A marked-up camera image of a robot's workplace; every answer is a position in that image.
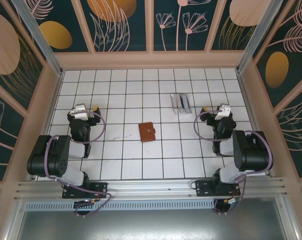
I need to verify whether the grey metal sheet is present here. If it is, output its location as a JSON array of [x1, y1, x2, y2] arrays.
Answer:
[[4, 197, 300, 240]]

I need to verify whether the brown leather card holder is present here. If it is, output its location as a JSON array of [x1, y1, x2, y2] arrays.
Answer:
[[138, 121, 157, 144]]

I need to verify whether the aluminium table edge rail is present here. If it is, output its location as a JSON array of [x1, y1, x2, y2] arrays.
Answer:
[[28, 70, 65, 181], [237, 72, 274, 177]]

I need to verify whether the slotted grey cable duct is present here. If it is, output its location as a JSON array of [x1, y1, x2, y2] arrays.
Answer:
[[24, 200, 216, 211]]

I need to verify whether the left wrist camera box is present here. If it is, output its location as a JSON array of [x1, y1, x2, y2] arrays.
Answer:
[[74, 104, 88, 119]]

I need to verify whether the small circuit board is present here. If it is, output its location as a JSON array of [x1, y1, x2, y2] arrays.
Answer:
[[228, 196, 241, 208]]

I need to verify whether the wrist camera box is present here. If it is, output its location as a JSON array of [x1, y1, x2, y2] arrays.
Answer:
[[74, 104, 88, 119], [214, 104, 232, 122]]

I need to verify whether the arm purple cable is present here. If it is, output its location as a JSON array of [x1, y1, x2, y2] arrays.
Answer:
[[44, 111, 113, 217], [193, 109, 274, 216]]

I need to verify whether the aluminium mounting rail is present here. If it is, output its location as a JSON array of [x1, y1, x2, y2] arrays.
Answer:
[[14, 176, 290, 204]]

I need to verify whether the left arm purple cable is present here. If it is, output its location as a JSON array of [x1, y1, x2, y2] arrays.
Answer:
[[44, 111, 113, 217]]

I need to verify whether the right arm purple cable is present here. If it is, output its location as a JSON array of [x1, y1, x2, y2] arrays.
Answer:
[[193, 109, 274, 216]]

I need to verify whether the aluminium frame post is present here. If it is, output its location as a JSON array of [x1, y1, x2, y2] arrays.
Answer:
[[12, 0, 66, 77], [235, 0, 279, 75]]

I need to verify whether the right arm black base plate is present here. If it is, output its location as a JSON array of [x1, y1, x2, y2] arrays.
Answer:
[[195, 180, 241, 198]]

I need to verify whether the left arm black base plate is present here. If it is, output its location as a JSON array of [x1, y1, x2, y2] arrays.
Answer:
[[62, 181, 109, 200]]

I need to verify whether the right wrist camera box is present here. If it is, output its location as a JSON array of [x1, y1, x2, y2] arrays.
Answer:
[[214, 104, 232, 122]]

